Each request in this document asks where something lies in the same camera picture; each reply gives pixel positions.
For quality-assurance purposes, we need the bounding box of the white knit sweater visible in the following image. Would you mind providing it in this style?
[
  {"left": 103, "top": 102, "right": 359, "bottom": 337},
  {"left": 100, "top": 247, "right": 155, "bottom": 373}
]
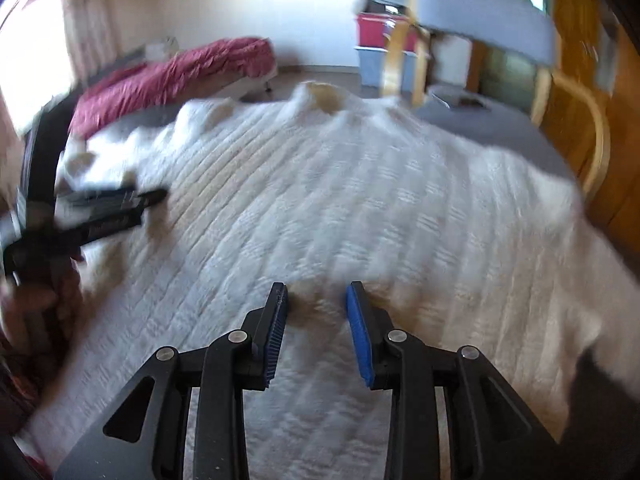
[{"left": 25, "top": 80, "right": 601, "bottom": 480}]

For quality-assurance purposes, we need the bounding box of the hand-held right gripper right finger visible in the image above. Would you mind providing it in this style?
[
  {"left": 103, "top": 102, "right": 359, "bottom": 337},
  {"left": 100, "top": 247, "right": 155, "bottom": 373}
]
[{"left": 346, "top": 281, "right": 566, "bottom": 480}]

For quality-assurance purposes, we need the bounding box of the wooden wardrobe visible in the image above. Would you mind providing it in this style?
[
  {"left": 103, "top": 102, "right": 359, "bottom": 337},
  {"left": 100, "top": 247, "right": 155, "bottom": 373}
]
[{"left": 545, "top": 0, "right": 640, "bottom": 241}]

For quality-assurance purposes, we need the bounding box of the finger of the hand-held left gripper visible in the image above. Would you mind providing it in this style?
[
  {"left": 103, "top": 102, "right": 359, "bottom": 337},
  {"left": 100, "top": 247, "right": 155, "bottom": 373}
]
[{"left": 57, "top": 187, "right": 168, "bottom": 216}]

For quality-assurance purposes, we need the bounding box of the red ruffled bedspread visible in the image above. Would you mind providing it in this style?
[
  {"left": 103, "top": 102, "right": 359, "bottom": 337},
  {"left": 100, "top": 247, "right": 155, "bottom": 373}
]
[{"left": 67, "top": 36, "right": 278, "bottom": 141}]

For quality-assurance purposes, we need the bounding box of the folded beige cloth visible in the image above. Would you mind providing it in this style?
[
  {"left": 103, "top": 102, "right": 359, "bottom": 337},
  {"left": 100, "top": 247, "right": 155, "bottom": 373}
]
[{"left": 57, "top": 152, "right": 98, "bottom": 186}]

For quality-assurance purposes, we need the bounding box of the grey wooden armchair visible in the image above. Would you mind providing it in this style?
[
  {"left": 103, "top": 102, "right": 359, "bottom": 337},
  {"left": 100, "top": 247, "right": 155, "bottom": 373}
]
[{"left": 380, "top": 0, "right": 613, "bottom": 201}]

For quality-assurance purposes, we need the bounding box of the black smartphone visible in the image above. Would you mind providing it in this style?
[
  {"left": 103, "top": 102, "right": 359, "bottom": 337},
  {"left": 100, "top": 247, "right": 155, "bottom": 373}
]
[{"left": 430, "top": 91, "right": 491, "bottom": 111}]

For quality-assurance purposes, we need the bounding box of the beige curtain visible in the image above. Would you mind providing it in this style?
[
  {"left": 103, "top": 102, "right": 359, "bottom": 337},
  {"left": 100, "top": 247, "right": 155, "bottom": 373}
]
[{"left": 60, "top": 0, "right": 121, "bottom": 91}]

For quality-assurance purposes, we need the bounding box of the glass cabinet door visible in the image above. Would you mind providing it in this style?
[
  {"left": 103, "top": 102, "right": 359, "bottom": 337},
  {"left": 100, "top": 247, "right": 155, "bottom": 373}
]
[{"left": 475, "top": 0, "right": 556, "bottom": 111}]

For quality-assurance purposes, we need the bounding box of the window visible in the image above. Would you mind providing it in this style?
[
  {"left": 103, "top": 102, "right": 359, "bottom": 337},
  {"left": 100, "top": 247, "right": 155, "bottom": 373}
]
[{"left": 0, "top": 0, "right": 76, "bottom": 136}]

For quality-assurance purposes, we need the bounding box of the grey plastic storage bin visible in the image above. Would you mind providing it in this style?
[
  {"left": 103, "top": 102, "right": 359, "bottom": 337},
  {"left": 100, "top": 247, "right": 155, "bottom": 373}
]
[{"left": 355, "top": 45, "right": 421, "bottom": 88}]

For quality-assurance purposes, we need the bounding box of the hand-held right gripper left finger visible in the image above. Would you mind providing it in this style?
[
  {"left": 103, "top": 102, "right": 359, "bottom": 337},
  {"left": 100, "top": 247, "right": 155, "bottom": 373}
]
[{"left": 55, "top": 282, "right": 289, "bottom": 480}]

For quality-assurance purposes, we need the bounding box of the tissue box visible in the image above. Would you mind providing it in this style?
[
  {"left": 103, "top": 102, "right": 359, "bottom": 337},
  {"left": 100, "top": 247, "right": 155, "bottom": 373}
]
[{"left": 145, "top": 37, "right": 178, "bottom": 58}]

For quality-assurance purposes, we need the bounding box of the red fabric storage box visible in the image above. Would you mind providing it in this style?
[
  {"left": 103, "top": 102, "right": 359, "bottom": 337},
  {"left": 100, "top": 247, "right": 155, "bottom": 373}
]
[{"left": 356, "top": 12, "right": 421, "bottom": 53}]

